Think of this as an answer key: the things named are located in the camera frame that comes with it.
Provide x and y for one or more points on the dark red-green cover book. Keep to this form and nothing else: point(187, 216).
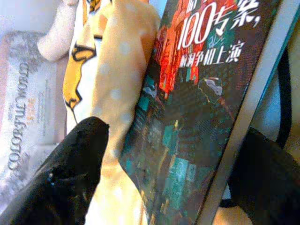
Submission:
point(199, 105)

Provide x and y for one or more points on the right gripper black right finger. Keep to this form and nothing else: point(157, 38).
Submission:
point(269, 182)

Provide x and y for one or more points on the yellow cartoon egg blanket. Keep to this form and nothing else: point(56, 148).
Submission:
point(117, 70)

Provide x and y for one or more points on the printed grey headboard cushion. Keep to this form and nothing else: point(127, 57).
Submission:
point(28, 105)

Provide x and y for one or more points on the cream bolster pillow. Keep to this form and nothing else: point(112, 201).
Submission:
point(56, 39)

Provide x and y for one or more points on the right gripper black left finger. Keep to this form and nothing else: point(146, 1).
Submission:
point(65, 168)

